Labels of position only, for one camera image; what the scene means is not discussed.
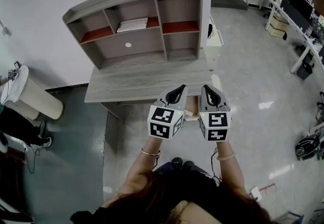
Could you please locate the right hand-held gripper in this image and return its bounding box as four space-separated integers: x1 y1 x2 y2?
199 84 232 142

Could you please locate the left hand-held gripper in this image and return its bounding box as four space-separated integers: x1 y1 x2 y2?
147 84 188 141

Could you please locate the light wooden drawer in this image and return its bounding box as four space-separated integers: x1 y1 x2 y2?
183 95 203 122

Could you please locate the person's left forearm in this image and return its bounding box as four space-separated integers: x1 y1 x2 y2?
105 137 163 208

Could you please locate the person's right forearm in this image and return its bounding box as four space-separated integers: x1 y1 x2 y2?
215 141 251 198

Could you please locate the cream trash bin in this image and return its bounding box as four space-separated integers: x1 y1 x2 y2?
211 74 223 92

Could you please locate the white side cabinet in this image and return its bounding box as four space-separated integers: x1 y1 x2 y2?
206 14 225 61

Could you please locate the white flat book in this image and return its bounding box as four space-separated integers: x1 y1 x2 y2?
116 17 149 33

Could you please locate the person's black clothed body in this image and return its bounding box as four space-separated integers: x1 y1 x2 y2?
70 162 223 224

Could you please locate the black waste bin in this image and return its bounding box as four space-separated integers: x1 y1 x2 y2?
296 62 314 81

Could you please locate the stack of cardboard boxes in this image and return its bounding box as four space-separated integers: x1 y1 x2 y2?
268 14 289 39

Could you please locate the white power strip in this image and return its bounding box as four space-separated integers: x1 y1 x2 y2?
250 186 263 201

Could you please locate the black helmet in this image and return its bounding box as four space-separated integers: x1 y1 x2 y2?
295 133 322 161

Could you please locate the long white office desk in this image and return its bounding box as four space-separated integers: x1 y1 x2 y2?
247 0 324 74

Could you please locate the black computer monitor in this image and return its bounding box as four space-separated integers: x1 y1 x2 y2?
279 0 312 31
289 0 314 16

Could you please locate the white round ribbed table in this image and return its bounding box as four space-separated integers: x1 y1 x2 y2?
0 65 64 120

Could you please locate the dark wooden cabinet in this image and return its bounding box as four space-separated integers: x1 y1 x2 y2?
0 147 28 218

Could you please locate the pale pink bracelet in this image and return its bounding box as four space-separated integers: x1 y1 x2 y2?
216 152 236 161

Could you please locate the gold bracelet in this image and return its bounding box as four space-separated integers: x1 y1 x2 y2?
140 147 161 157

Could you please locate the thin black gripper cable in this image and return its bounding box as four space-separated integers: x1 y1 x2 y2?
209 147 221 181

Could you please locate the grey wall conduit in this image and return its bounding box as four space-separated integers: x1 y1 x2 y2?
0 19 12 36

